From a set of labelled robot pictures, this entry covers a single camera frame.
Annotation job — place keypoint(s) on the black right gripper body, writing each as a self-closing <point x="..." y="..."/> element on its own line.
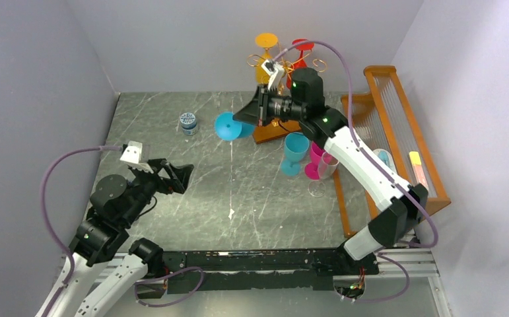
<point x="262" y="108"/>

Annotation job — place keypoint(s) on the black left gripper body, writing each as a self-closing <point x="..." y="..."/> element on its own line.
<point x="165" y="184"/>

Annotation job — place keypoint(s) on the dark blue wine glass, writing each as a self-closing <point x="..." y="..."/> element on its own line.
<point x="229" y="129"/>

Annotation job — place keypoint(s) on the light blue wine glass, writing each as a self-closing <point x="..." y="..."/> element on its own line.
<point x="296" y="146"/>

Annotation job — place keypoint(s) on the pink wine glass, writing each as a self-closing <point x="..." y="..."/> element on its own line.
<point x="315" y="154"/>

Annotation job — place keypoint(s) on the clear wine glass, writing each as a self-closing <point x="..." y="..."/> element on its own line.
<point x="325" y="168"/>

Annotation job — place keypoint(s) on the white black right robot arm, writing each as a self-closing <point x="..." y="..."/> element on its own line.
<point x="401" y="205"/>

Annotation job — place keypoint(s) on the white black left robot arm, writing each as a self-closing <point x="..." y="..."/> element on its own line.
<point x="115" y="205"/>

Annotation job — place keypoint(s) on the wooden rack base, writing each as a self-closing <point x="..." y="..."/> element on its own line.
<point x="275" y="130"/>

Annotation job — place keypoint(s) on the red wine glass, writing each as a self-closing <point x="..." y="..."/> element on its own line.
<point x="304" y="51"/>

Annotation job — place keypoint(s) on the blue cleaning gel jar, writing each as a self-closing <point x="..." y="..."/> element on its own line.
<point x="188" y="123"/>

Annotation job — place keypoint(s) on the wooden tiered shelf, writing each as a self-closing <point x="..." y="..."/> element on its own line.
<point x="384" y="119"/>

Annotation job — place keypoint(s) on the blue blister pack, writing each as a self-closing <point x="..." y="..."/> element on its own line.
<point x="386" y="157"/>

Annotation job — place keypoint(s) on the yellow orange marker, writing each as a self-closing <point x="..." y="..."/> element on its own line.
<point x="417" y="168"/>

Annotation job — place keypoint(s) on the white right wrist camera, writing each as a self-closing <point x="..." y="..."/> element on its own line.
<point x="275" y="71"/>

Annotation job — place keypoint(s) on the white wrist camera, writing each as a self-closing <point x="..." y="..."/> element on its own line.
<point x="275" y="71"/>
<point x="136" y="155"/>

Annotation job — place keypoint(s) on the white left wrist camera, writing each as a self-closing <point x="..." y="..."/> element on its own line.
<point x="136" y="155"/>

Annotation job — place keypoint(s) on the gold wire glass rack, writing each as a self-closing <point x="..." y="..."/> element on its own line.
<point x="284" y="85"/>

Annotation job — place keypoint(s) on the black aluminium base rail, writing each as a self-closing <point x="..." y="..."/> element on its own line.
<point x="316" y="268"/>

